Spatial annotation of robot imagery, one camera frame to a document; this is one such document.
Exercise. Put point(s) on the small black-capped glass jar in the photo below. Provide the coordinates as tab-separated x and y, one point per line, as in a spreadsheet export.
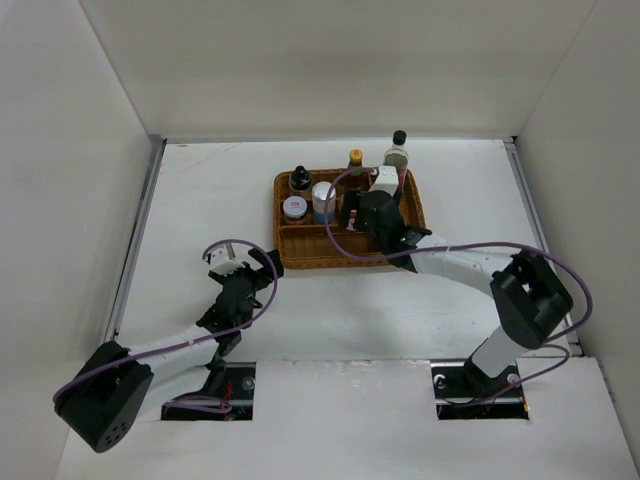
300	183

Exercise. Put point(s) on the white-lid spice jar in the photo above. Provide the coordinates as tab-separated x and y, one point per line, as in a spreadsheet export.
294	209

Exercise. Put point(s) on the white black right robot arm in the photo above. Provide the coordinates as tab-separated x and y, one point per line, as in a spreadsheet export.
529	298

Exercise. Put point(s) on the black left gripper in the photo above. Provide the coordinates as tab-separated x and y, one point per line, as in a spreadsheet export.
261	283

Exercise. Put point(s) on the silver-lid jar blue label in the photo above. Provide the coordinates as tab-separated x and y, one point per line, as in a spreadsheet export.
323	203

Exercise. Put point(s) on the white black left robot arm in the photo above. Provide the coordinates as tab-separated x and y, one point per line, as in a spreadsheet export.
117	383

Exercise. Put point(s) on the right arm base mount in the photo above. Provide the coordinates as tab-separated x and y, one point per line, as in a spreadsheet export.
459	397

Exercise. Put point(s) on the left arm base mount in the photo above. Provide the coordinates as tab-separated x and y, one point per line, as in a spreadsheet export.
227	394

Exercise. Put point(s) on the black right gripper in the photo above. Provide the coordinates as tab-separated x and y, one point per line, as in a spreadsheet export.
352	201

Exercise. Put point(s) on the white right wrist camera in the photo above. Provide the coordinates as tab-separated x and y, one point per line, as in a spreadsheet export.
385	179

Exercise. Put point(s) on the tall soy sauce bottle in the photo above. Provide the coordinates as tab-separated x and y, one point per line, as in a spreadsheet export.
398	157

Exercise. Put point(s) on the pink-lid spice jar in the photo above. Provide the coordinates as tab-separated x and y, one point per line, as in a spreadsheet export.
352	220

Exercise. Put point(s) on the brown wicker divided tray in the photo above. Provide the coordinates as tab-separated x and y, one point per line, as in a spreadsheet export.
305	244

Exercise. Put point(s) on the red sauce bottle green label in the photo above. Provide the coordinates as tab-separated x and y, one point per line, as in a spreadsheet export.
353	181

